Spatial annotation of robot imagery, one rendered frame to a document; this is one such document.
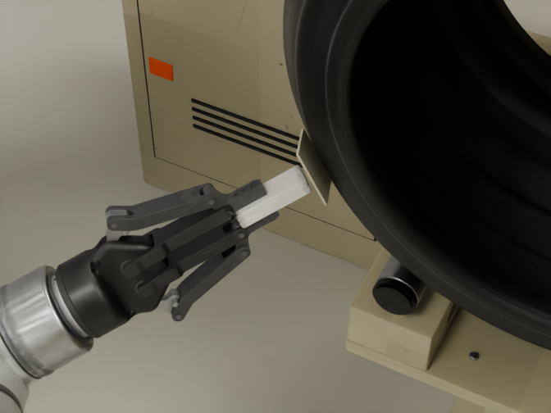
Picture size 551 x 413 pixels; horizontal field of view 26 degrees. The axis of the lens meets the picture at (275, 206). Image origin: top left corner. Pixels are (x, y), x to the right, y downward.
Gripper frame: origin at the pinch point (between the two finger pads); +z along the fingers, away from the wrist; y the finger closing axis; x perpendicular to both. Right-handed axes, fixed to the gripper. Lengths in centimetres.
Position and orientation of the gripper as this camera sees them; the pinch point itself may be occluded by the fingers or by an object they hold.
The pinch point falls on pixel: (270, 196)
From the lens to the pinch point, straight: 106.0
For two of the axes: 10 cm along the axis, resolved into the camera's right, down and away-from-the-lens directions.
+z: 8.8, -4.8, -0.8
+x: 1.9, 4.8, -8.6
